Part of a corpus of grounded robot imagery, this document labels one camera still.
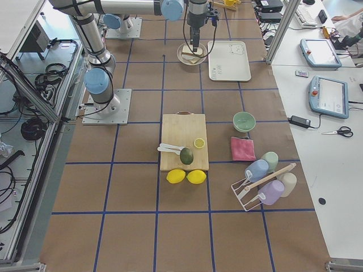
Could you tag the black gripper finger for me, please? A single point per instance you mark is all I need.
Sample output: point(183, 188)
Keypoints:
point(193, 39)
point(197, 38)

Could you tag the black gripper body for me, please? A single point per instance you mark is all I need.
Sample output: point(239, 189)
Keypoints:
point(195, 20)

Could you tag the white bread slice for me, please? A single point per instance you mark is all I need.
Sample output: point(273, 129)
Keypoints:
point(187, 51)

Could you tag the round cream plate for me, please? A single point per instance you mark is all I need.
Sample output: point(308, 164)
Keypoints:
point(202, 56)

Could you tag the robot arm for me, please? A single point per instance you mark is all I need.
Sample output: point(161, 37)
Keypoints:
point(195, 13)
point(98, 79)

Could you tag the bread slice under egg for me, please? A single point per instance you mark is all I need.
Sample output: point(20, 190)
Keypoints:
point(192, 60)

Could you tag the yellow mug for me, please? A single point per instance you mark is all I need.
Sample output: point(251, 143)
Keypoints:
point(231, 3)

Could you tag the wooden mug rack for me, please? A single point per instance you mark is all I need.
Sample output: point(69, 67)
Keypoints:
point(220, 3)

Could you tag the cream bear serving tray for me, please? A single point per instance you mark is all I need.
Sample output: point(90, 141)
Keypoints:
point(228, 61)

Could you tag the wooden cutting board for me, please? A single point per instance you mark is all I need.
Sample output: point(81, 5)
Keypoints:
point(182, 130)

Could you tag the green bowl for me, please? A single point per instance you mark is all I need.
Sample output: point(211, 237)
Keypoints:
point(244, 122)

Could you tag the lemon half slice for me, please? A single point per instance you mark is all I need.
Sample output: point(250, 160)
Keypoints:
point(199, 143)

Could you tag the far teach pendant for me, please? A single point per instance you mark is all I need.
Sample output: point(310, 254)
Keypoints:
point(320, 53)

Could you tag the teach pendant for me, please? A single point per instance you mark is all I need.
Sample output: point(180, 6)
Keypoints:
point(329, 96)
point(320, 53)

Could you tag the avocado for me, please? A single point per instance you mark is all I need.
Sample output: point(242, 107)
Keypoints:
point(186, 156)

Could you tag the pink cloth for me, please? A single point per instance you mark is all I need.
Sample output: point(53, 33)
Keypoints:
point(242, 149)

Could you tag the black power adapter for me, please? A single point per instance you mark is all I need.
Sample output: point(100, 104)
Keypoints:
point(299, 121)

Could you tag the right yellow lemon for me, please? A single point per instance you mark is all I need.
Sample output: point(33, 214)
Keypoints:
point(196, 176)

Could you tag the yellow lemon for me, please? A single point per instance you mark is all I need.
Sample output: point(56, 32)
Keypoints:
point(196, 176)
point(175, 176)

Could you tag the left yellow lemon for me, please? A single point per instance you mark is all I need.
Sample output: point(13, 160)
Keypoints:
point(175, 176)

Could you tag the green cup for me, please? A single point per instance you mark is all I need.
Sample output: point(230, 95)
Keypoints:
point(272, 159)

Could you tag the near teach pendant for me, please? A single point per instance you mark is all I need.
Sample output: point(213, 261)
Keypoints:
point(329, 96)

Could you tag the blue cup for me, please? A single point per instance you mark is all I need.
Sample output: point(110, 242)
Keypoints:
point(256, 171)

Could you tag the wooden rolling pin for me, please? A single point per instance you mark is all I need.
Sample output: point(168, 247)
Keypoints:
point(272, 175)

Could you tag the cream cup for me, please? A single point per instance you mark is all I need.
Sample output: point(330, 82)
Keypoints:
point(289, 181)

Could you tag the purple cup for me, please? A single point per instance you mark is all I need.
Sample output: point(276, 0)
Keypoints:
point(271, 192)

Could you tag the black scissors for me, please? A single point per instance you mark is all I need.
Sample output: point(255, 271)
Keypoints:
point(343, 131)

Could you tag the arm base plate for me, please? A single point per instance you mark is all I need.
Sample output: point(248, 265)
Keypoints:
point(130, 28)
point(117, 112)

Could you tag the white wire cup rack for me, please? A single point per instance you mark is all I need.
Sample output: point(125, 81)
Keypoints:
point(246, 195)

